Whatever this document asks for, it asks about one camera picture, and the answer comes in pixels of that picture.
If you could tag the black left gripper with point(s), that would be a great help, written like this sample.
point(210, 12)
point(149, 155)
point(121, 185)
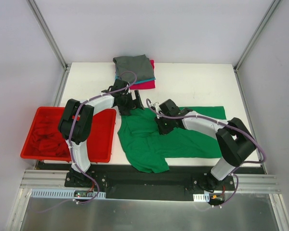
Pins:
point(131, 104)

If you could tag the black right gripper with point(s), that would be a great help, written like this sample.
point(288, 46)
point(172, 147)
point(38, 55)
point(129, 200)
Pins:
point(164, 127)

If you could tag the green t-shirt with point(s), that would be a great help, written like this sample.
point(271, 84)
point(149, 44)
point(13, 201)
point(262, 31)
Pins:
point(147, 150)

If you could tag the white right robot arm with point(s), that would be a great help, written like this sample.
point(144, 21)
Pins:
point(234, 140)

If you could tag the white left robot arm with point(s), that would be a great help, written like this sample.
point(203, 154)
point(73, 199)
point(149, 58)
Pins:
point(76, 122)

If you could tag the folded pink t-shirt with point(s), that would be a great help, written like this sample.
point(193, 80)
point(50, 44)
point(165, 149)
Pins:
point(147, 84)

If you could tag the folded teal t-shirt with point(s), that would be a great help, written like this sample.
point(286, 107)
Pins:
point(138, 81)

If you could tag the folded grey t-shirt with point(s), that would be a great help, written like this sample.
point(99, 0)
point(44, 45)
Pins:
point(122, 67)

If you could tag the red t-shirt in bin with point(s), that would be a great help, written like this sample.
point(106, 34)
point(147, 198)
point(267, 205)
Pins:
point(46, 140)

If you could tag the red plastic bin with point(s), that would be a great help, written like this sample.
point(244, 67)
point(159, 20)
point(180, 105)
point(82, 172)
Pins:
point(99, 143)

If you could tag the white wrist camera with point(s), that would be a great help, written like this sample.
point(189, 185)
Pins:
point(155, 106)

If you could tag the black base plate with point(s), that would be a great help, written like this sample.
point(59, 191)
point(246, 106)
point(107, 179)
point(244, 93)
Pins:
point(179, 183)

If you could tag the left aluminium frame post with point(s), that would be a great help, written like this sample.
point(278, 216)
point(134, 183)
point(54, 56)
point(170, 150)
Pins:
point(47, 33)

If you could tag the aluminium frame post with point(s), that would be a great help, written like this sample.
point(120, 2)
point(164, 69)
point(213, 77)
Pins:
point(47, 33)
point(257, 33)

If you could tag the right white cable duct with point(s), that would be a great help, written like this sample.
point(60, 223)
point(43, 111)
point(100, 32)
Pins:
point(201, 197)

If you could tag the white cable duct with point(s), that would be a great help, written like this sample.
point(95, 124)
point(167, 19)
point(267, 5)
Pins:
point(66, 194)
point(201, 197)

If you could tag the aluminium front rail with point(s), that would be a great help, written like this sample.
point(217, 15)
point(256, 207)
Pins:
point(43, 179)

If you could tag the left white cable duct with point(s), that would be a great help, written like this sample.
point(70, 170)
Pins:
point(66, 194)

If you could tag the right aluminium frame post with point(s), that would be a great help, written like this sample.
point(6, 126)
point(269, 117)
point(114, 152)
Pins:
point(257, 33)

